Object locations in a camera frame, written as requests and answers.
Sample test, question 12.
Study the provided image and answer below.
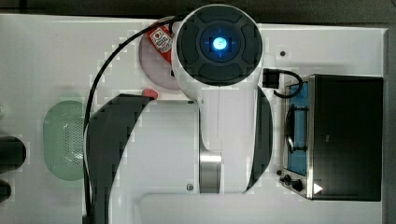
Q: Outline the red strawberry with green top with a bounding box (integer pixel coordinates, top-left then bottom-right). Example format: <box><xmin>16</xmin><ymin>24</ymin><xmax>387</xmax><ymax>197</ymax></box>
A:
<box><xmin>142</xmin><ymin>89</ymin><xmax>159</xmax><ymax>100</ymax></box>

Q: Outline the silver black toaster oven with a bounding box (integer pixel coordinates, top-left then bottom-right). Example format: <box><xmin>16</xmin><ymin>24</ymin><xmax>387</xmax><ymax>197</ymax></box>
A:
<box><xmin>280</xmin><ymin>75</ymin><xmax>383</xmax><ymax>202</ymax></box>

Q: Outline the green perforated colander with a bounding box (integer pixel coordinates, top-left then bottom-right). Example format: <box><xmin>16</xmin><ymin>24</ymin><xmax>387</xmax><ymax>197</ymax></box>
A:
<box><xmin>43</xmin><ymin>100</ymin><xmax>86</xmax><ymax>181</ymax></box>

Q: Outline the grey round plate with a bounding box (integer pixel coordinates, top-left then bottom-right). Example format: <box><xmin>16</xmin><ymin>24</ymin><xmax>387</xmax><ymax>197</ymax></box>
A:
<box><xmin>138</xmin><ymin>35</ymin><xmax>179</xmax><ymax>91</ymax></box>

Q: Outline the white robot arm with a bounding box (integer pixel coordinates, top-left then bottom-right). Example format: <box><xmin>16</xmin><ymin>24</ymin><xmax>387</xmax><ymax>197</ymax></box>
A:
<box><xmin>84</xmin><ymin>5</ymin><xmax>272</xmax><ymax>224</ymax></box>

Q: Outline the red ketchup bottle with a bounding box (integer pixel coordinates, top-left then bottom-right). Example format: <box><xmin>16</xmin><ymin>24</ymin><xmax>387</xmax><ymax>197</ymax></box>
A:
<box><xmin>146</xmin><ymin>25</ymin><xmax>173</xmax><ymax>63</ymax></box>

